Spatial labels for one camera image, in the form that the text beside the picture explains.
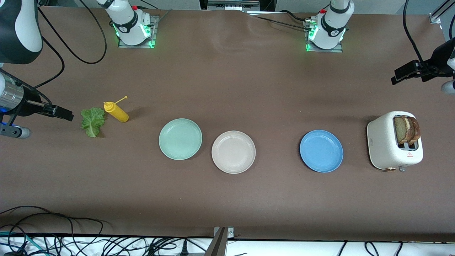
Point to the grey metal camera post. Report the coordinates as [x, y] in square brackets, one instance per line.
[217, 247]

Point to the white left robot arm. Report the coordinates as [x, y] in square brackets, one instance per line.
[332, 25]

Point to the brown bread slice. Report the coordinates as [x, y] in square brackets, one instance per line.
[400, 129]
[416, 129]

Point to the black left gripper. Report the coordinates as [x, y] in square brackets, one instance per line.
[438, 61]

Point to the small metal bracket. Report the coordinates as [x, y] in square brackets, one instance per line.
[231, 233]

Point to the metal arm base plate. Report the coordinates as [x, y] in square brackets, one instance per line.
[339, 48]
[155, 35]

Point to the green lettuce leaf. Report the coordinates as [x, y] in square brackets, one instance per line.
[93, 121]

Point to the aluminium profile bar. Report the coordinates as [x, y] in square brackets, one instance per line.
[439, 12]

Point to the blue plate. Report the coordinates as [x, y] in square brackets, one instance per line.
[321, 151]

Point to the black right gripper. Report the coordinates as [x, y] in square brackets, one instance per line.
[29, 104]

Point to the yellow mustard squeeze bottle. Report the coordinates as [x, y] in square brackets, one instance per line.
[118, 113]

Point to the black power plug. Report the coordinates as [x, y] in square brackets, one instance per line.
[184, 248]

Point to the black metal frame device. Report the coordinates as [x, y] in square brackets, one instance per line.
[233, 4]

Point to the mint green plate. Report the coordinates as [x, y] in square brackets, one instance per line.
[180, 139]

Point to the white two-slot toaster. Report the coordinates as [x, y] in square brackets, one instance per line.
[382, 142]

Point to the beige plate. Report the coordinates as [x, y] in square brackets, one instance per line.
[233, 152]

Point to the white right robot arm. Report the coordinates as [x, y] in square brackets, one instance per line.
[30, 32]

